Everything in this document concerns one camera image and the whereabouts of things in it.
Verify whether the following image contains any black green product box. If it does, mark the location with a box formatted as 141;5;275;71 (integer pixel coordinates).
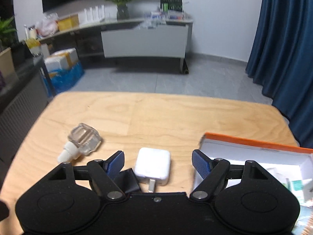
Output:
160;0;183;12

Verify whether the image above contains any black plug adapter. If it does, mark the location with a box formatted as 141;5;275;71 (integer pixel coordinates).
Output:
114;168;141;194

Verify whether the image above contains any orange white tray box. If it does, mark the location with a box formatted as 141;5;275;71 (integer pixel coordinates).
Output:
188;133;312;234

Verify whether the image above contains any white tv cabinet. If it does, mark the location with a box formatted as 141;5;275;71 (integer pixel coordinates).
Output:
40;18;193;74

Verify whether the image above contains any white router with antennas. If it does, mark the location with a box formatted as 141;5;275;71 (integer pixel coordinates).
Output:
80;4;106;25

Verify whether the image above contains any clutter on cabinet top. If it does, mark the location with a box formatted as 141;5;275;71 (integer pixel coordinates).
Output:
136;10;193;29

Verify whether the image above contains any white red plastic bag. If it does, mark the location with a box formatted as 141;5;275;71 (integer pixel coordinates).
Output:
35;13;59;37

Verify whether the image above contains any yellow cardboard box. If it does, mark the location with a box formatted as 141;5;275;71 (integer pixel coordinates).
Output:
57;13;80;31

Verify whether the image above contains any clear glass refill bottle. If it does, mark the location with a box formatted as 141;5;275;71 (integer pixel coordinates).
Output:
57;123;103;163

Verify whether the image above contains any dark blue curtain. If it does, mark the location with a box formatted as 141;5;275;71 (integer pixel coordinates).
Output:
246;0;312;148

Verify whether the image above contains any left green houseplant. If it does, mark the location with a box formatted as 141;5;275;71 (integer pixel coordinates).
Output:
1;16;17;52

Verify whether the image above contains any white yellow carton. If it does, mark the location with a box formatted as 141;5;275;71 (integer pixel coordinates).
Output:
45;48;78;73

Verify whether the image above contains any blue plastic bag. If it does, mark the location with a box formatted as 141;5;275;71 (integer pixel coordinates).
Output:
49;61;84;94

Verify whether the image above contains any black glass side table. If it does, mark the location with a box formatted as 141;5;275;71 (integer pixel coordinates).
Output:
1;56;54;166

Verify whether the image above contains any white power adapter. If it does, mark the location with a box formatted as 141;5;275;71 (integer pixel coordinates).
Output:
134;147;171;193

